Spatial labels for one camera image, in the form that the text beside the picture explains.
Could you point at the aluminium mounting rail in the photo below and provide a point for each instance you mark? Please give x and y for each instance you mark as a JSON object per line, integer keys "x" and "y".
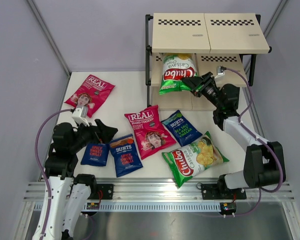
{"x": 162, "y": 190}

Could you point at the blue Burts sea salt bag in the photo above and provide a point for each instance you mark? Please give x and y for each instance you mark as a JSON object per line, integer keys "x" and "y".
{"x": 182, "y": 130}

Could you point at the beige three-tier shelf rack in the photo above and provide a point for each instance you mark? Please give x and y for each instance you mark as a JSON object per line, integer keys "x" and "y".
{"x": 232, "y": 40}

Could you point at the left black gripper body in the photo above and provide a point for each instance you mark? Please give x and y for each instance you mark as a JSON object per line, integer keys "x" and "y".
{"x": 97, "y": 132}

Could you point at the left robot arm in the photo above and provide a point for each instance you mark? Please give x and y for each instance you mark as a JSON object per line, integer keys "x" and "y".
{"x": 66, "y": 194}

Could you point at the pink Real chips bag centre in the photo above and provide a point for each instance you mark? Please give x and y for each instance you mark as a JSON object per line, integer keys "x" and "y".
{"x": 150, "y": 134}

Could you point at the blue Burts chilli bag right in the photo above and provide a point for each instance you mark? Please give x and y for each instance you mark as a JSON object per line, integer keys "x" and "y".
{"x": 125, "y": 154}

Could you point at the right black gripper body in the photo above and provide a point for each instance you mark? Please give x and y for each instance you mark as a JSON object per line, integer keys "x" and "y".
{"x": 202, "y": 84}

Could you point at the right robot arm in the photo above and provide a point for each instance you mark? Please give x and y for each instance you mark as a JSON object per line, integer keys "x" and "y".
{"x": 264, "y": 166}

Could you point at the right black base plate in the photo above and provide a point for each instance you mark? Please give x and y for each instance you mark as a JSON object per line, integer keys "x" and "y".
{"x": 212, "y": 192}

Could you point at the blue Burts chilli bag left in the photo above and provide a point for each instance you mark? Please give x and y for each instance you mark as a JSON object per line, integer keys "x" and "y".
{"x": 95, "y": 155}

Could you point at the pink real chips bag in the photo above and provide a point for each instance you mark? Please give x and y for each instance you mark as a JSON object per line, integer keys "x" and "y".
{"x": 92, "y": 94}
{"x": 150, "y": 134}

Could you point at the pink Real chips bag far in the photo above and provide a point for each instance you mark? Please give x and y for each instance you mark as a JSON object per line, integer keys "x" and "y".
{"x": 92, "y": 94}

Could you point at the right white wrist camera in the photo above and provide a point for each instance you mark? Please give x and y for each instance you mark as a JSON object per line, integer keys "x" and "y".
{"x": 220, "y": 72}

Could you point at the white slotted cable duct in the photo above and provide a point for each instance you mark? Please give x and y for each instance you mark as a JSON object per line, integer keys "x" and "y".
{"x": 152, "y": 207}

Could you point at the blue burts chilli bag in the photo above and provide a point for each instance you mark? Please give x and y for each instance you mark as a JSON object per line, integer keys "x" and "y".
{"x": 125, "y": 154}
{"x": 95, "y": 155}

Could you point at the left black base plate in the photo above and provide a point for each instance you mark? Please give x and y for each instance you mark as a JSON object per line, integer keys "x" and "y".
{"x": 103, "y": 191}

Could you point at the green chuba bag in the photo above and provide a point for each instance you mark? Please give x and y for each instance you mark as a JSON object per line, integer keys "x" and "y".
{"x": 192, "y": 159}
{"x": 176, "y": 66}

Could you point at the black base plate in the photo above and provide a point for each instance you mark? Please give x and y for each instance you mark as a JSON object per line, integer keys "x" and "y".
{"x": 212, "y": 192}
{"x": 103, "y": 191}

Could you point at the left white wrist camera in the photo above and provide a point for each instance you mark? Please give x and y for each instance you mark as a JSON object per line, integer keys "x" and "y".
{"x": 79, "y": 115}

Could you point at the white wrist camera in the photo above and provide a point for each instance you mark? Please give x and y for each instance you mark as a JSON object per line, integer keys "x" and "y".
{"x": 79, "y": 115}
{"x": 220, "y": 72}

